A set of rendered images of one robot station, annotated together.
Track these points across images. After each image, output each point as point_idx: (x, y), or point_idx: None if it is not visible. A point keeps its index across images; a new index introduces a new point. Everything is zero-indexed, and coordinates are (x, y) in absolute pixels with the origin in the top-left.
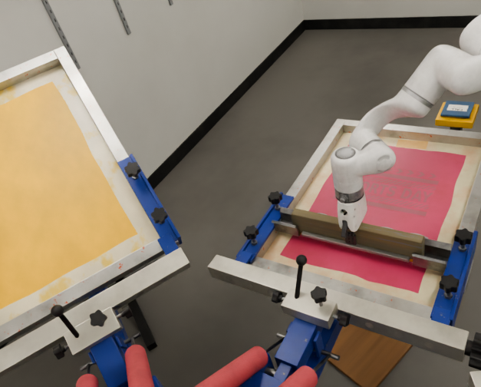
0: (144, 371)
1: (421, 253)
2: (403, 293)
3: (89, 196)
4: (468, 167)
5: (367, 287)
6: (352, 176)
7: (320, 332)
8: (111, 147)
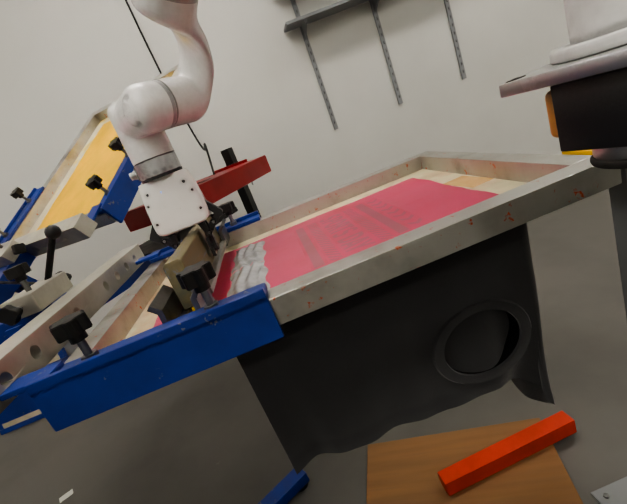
0: None
1: (175, 291)
2: None
3: (115, 171)
4: None
5: (145, 323)
6: (120, 134)
7: (18, 326)
8: None
